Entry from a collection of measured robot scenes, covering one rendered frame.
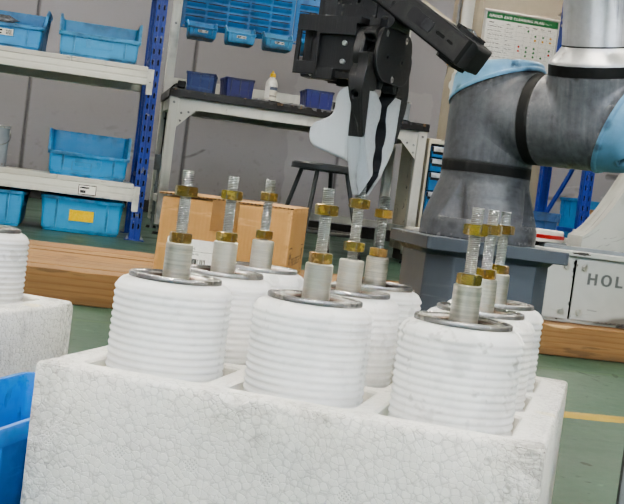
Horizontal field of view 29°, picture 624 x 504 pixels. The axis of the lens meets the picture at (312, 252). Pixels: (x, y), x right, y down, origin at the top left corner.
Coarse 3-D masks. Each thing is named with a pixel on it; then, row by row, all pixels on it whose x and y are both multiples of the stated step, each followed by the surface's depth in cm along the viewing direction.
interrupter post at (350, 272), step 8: (344, 264) 105; (352, 264) 105; (360, 264) 105; (344, 272) 105; (352, 272) 105; (360, 272) 105; (344, 280) 105; (352, 280) 105; (360, 280) 105; (336, 288) 105; (344, 288) 105; (352, 288) 105; (360, 288) 106
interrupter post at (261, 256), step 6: (258, 240) 119; (252, 246) 120; (258, 246) 119; (264, 246) 119; (270, 246) 119; (252, 252) 119; (258, 252) 119; (264, 252) 119; (270, 252) 119; (252, 258) 119; (258, 258) 119; (264, 258) 119; (270, 258) 120; (252, 264) 119; (258, 264) 119; (264, 264) 119; (270, 264) 120
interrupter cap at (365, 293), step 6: (366, 288) 109; (336, 294) 102; (342, 294) 102; (348, 294) 102; (354, 294) 102; (360, 294) 102; (366, 294) 102; (372, 294) 103; (378, 294) 105; (384, 294) 106
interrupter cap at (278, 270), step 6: (240, 264) 121; (246, 264) 122; (252, 270) 116; (258, 270) 116; (264, 270) 116; (270, 270) 117; (276, 270) 117; (282, 270) 119; (288, 270) 121; (294, 270) 120
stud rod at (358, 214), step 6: (366, 192) 105; (360, 198) 105; (354, 210) 105; (360, 210) 105; (354, 216) 105; (360, 216) 105; (354, 222) 105; (360, 222) 105; (354, 228) 105; (360, 228) 105; (354, 234) 105; (360, 234) 105; (354, 240) 105; (348, 252) 105; (354, 252) 105; (348, 258) 105; (354, 258) 105
